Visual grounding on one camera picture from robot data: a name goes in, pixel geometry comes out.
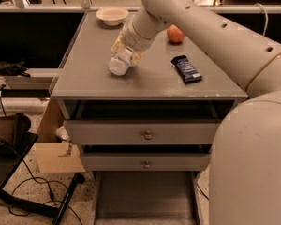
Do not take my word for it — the black floor cable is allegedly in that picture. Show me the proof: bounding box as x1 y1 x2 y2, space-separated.
7 159 84 225

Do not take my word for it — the brass middle drawer knob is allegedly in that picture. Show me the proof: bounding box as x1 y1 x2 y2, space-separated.
143 161 151 169

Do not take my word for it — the black cable by drawer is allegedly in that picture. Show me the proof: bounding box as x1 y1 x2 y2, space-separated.
196 183 210 201

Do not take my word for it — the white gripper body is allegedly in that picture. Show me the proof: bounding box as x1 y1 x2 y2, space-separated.
120 7 171 52

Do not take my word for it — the white bowl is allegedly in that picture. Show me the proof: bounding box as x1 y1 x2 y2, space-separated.
96 7 129 26

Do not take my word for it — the white hanging cable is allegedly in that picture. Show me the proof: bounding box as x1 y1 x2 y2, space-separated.
254 2 270 38

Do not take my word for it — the black monitor stand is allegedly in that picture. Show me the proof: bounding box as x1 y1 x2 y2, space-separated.
0 112 84 225

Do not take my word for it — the grey middle drawer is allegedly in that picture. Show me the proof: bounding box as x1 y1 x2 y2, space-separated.
81 153 210 171

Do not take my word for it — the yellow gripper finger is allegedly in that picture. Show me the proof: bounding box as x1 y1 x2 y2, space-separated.
111 34 126 54
129 51 144 67

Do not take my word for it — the cardboard box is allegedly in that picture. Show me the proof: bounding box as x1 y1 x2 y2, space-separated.
35 99 85 173

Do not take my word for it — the grey top drawer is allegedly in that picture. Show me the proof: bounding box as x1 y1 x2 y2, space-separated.
64 120 219 145

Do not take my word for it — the grey drawer cabinet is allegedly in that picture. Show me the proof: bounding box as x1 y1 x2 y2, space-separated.
48 10 248 173

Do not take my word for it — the grey bottom drawer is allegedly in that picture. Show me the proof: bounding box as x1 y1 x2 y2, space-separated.
90 172 203 225

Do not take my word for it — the grey drawer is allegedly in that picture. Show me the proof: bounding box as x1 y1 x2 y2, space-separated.
64 120 219 145
81 153 210 171
90 172 203 225

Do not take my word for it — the clear plastic water bottle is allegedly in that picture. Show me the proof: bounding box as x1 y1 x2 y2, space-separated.
108 47 133 76

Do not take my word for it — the brass top drawer knob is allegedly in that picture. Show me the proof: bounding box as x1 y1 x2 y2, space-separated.
144 131 153 140

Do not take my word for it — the dark blue snack bar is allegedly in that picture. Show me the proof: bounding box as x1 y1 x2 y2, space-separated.
171 55 202 84

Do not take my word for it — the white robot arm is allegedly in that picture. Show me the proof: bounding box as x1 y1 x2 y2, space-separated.
109 0 281 225

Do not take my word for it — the brass drawer knob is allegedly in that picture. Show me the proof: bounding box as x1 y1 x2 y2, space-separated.
144 131 153 140
143 161 151 169

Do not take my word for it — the red apple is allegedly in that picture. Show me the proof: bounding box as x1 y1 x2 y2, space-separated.
167 25 185 43

